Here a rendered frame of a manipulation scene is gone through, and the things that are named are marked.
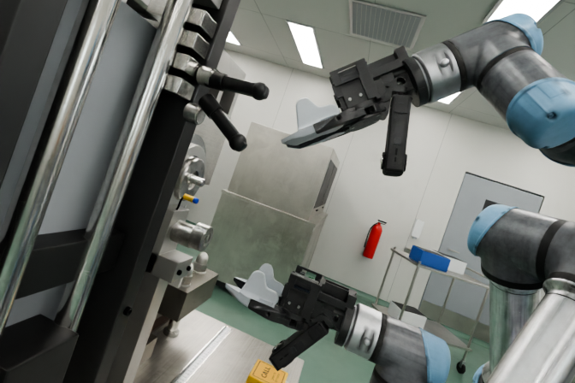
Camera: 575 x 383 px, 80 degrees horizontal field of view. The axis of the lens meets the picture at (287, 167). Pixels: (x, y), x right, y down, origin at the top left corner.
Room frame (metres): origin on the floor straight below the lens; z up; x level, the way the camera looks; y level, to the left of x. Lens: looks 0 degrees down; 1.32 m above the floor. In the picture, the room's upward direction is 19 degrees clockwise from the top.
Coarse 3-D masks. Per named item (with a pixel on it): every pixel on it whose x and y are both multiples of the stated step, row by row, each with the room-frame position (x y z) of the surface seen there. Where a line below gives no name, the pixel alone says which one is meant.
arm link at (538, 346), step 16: (560, 240) 0.56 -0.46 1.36; (560, 256) 0.55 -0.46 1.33; (560, 272) 0.53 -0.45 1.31; (544, 288) 0.56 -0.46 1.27; (560, 288) 0.52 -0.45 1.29; (544, 304) 0.52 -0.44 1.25; (560, 304) 0.50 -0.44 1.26; (528, 320) 0.53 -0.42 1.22; (544, 320) 0.50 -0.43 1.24; (560, 320) 0.49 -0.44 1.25; (528, 336) 0.50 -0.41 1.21; (544, 336) 0.48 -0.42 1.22; (560, 336) 0.48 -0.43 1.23; (512, 352) 0.49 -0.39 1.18; (528, 352) 0.48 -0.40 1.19; (544, 352) 0.47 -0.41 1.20; (560, 352) 0.47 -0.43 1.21; (496, 368) 0.49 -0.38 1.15; (512, 368) 0.47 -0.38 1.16; (528, 368) 0.47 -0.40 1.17; (544, 368) 0.46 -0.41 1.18; (560, 368) 0.46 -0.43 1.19
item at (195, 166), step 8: (192, 160) 0.55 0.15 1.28; (200, 160) 0.57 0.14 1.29; (184, 168) 0.54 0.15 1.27; (192, 168) 0.55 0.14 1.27; (200, 168) 0.58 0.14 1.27; (184, 176) 0.54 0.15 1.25; (200, 176) 0.59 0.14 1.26; (176, 184) 0.54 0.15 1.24; (184, 184) 0.55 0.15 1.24; (192, 184) 0.57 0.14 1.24; (176, 192) 0.54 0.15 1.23; (184, 192) 0.56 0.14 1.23; (192, 192) 0.58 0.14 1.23; (184, 200) 0.57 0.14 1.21
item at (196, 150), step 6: (192, 144) 0.56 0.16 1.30; (192, 150) 0.56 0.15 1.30; (198, 150) 0.58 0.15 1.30; (204, 150) 0.60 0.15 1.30; (186, 156) 0.54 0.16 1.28; (198, 156) 0.58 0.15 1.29; (204, 156) 0.60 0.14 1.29; (204, 162) 0.61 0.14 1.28; (174, 198) 0.55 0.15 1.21; (186, 204) 0.60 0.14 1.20
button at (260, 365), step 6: (258, 360) 0.72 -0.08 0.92; (258, 366) 0.70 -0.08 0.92; (264, 366) 0.71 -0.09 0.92; (270, 366) 0.71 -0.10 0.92; (252, 372) 0.67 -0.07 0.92; (258, 372) 0.68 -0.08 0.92; (264, 372) 0.69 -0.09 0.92; (270, 372) 0.69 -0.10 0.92; (276, 372) 0.70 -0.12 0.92; (282, 372) 0.71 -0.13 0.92; (252, 378) 0.66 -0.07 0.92; (258, 378) 0.66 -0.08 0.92; (264, 378) 0.67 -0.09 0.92; (270, 378) 0.67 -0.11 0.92; (276, 378) 0.68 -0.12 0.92; (282, 378) 0.69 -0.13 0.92
